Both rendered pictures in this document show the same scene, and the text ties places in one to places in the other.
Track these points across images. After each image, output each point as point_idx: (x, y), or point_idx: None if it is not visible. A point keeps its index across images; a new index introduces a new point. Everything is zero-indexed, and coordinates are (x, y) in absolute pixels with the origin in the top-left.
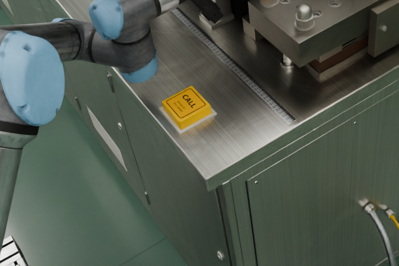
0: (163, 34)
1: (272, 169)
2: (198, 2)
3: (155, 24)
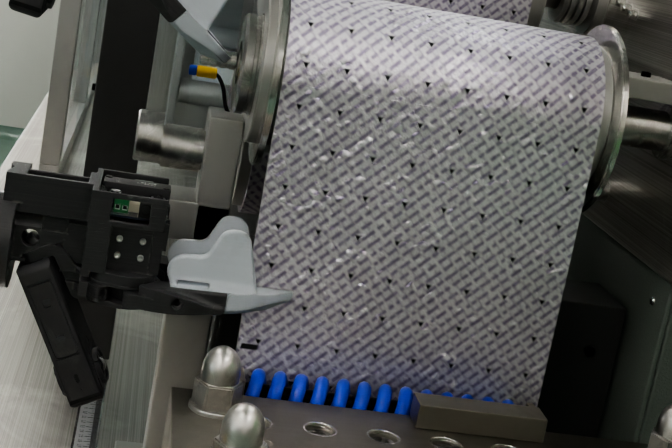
0: (8, 437)
1: None
2: (39, 307)
3: (20, 417)
